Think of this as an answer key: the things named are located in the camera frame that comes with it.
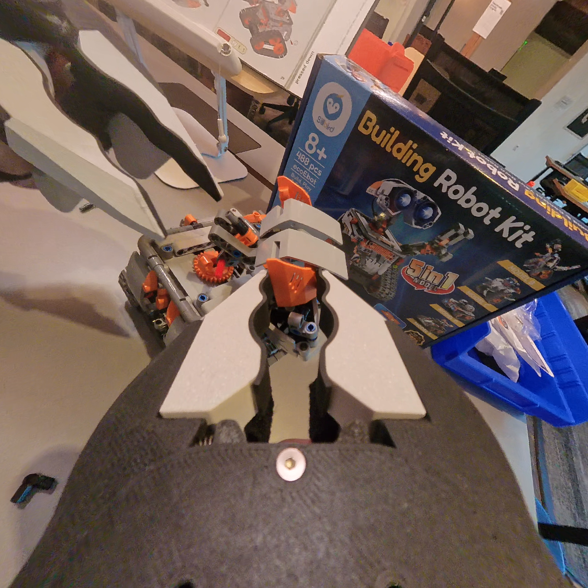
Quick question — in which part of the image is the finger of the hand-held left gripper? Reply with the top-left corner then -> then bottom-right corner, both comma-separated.
78,28 -> 223,203
0,39 -> 168,237

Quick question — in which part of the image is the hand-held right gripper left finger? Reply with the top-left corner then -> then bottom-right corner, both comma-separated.
158,273 -> 269,421

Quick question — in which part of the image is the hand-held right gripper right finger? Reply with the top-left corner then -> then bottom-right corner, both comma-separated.
320,273 -> 428,421

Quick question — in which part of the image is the grey orange tracked toy robot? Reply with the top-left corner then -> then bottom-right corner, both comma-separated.
120,207 -> 276,345

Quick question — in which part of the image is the grey orange toy robot arm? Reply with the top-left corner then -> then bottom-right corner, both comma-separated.
276,175 -> 313,210
262,258 -> 329,359

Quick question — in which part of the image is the white articulated holder stand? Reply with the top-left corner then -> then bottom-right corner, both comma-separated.
106,0 -> 251,191

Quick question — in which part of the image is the clear plastic bag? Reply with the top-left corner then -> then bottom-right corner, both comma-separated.
483,303 -> 558,382

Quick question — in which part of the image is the blue robot kit box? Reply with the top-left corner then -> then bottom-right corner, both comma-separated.
267,54 -> 588,348

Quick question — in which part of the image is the blue plastic bin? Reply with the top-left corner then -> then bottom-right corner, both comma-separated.
432,292 -> 588,428

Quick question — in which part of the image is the black angled connector pin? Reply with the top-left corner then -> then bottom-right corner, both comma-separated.
11,473 -> 58,506

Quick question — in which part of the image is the orange plastic crate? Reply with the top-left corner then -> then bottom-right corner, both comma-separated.
348,28 -> 416,92

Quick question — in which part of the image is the black sofa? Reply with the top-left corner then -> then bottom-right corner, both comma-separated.
405,42 -> 552,155

